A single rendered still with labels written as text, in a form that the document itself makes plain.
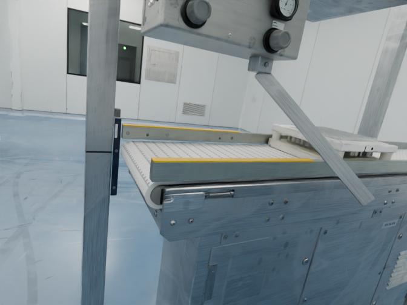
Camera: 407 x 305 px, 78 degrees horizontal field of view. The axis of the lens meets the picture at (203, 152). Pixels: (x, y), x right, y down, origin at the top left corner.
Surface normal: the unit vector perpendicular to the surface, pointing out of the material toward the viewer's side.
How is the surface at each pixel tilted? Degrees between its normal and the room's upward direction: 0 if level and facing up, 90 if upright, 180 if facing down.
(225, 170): 90
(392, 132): 90
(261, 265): 90
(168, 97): 90
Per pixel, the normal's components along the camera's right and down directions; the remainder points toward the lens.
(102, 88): 0.44, 0.29
